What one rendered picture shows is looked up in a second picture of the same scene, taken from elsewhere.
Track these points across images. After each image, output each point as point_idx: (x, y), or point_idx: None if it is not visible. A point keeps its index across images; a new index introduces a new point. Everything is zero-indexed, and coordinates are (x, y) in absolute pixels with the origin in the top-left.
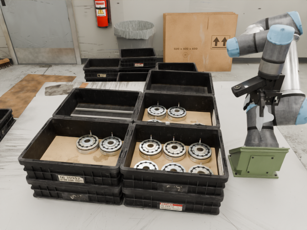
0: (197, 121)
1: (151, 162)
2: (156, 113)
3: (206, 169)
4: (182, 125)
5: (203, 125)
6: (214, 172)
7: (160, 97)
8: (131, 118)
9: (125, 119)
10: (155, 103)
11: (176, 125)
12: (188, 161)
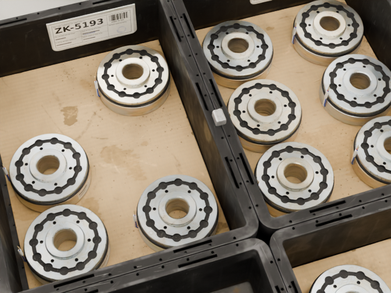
0: (97, 83)
1: (360, 143)
2: (93, 232)
3: (302, 18)
4: (203, 77)
5: (172, 25)
6: (282, 15)
7: (3, 234)
8: (244, 248)
9: (264, 265)
10: (14, 267)
11: (213, 93)
12: (274, 78)
